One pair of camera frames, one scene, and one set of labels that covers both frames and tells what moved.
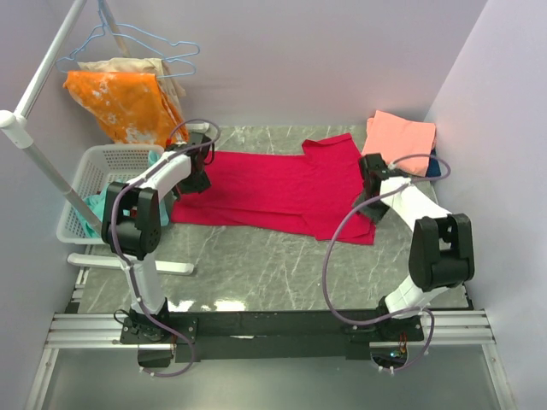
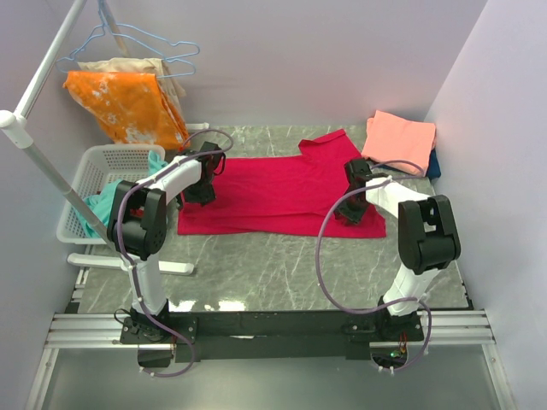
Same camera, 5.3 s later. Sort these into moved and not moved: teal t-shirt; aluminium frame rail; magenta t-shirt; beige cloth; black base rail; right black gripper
Moved: right black gripper; magenta t-shirt
Not moved: aluminium frame rail; beige cloth; teal t-shirt; black base rail
